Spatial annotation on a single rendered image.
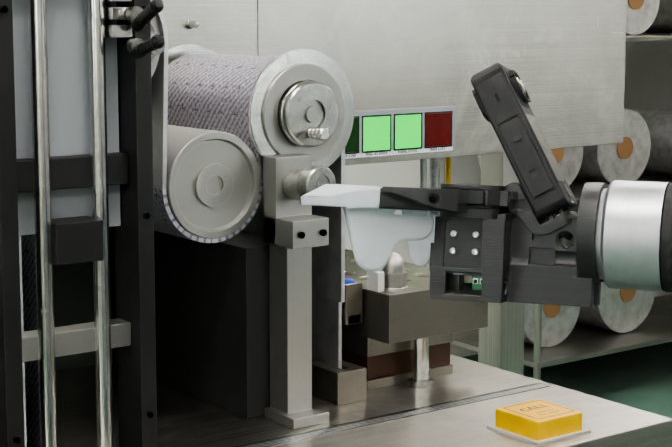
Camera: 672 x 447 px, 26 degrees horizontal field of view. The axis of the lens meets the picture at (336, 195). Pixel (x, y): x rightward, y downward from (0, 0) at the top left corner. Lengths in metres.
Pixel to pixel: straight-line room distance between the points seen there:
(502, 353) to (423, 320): 0.85
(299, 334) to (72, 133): 0.40
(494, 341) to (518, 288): 1.60
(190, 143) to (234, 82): 0.13
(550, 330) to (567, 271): 4.14
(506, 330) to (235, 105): 1.06
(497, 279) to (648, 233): 0.11
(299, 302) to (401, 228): 0.66
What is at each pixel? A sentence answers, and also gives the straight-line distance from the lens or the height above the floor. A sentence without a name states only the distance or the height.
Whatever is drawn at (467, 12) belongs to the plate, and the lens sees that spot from 2.27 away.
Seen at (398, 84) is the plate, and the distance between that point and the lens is 2.19.
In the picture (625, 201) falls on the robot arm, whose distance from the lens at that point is 1.00.
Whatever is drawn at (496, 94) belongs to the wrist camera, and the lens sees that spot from 1.03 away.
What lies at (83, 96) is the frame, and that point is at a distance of 1.43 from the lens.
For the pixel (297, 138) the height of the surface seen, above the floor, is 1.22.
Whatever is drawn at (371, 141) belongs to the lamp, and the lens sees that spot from 2.15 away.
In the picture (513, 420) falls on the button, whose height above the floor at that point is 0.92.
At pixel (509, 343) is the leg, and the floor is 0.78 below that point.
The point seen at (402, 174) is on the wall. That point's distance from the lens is 5.22.
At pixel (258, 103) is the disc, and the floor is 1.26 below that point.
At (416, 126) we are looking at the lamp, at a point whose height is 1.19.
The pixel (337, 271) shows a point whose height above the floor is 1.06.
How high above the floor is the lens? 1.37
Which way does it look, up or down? 7 degrees down
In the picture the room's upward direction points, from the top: straight up
